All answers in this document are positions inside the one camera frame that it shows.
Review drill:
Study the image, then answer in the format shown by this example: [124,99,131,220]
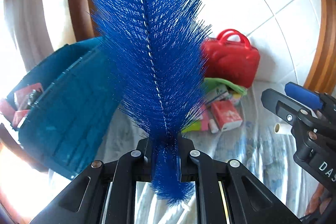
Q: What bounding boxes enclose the white lint roller refill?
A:
[274,123,292,135]

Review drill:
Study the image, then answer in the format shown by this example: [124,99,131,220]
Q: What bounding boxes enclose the pink tissue pack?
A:
[211,101,243,132]

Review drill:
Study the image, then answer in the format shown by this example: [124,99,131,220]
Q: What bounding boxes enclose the pink wet wipes pack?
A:
[182,105,210,134]

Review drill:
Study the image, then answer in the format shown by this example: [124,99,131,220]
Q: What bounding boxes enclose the green plush cloth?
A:
[203,77,247,96]

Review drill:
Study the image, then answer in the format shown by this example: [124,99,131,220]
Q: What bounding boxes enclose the blue bristle brush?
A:
[92,0,209,206]

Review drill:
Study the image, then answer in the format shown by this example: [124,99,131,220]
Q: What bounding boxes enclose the white red small tube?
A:
[209,119,219,134]

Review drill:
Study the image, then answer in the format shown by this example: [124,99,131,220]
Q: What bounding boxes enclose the white green medicine box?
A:
[205,84,230,105]

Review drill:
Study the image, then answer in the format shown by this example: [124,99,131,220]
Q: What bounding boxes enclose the red bear-shaped case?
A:
[201,29,260,89]

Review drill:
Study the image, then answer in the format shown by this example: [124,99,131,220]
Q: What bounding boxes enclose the blue plastic crate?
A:
[6,38,119,180]

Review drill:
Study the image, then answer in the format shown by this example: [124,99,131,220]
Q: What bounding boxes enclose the red items in crate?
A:
[1,83,43,128]

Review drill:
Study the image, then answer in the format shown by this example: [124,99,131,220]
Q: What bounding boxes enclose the brown wooden frame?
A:
[304,0,335,94]

